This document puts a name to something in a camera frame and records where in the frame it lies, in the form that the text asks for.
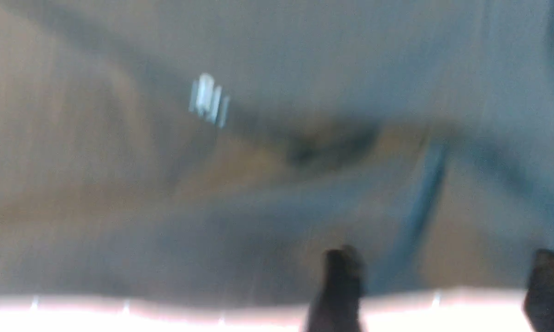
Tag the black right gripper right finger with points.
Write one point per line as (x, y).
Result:
(538, 304)

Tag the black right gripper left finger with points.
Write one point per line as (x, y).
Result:
(336, 307)

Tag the gray long-sleeved shirt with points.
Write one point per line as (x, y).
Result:
(205, 153)

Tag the pink checkered tablecloth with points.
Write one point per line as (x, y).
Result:
(439, 310)

